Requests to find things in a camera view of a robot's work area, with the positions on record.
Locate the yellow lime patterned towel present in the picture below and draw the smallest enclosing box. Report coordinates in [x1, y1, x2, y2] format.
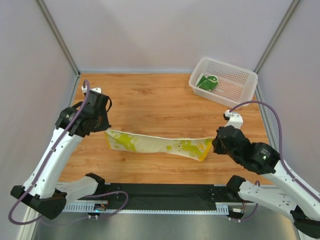
[105, 129, 214, 162]

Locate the green cream patterned towel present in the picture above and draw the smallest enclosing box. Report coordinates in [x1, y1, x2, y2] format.
[195, 73, 219, 92]

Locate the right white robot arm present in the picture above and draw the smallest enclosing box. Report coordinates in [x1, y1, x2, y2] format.
[212, 125, 320, 239]

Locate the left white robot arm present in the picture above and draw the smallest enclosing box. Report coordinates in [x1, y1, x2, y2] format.
[10, 87, 112, 220]

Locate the white perforated plastic basket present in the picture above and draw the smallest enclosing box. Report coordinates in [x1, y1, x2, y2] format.
[188, 57, 258, 108]

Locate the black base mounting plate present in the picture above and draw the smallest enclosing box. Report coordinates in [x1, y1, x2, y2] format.
[102, 183, 243, 209]

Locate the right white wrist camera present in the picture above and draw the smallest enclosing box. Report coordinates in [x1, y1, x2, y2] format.
[223, 110, 244, 129]

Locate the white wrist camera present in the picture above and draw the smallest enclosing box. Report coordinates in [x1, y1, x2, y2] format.
[81, 86, 102, 94]
[223, 110, 244, 129]

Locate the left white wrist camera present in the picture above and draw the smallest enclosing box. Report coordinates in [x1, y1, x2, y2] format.
[81, 86, 102, 94]

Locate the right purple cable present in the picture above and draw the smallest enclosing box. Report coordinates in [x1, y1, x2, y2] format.
[226, 100, 320, 224]

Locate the purple cable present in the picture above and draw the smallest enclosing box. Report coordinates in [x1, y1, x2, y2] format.
[226, 100, 320, 224]
[8, 79, 130, 227]

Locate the aluminium front rail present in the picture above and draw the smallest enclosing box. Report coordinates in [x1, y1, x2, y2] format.
[54, 183, 305, 206]

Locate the slotted grey cable duct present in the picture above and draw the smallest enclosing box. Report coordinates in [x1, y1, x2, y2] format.
[63, 201, 245, 216]

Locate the right aluminium frame post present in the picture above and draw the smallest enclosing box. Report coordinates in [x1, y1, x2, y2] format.
[253, 0, 302, 74]

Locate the aluminium frame post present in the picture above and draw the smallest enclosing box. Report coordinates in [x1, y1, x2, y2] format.
[35, 0, 81, 77]
[253, 0, 302, 74]

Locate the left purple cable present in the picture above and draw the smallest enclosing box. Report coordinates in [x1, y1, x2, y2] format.
[8, 79, 130, 227]

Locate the left aluminium frame post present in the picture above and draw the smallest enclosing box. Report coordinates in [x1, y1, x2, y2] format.
[35, 0, 81, 77]

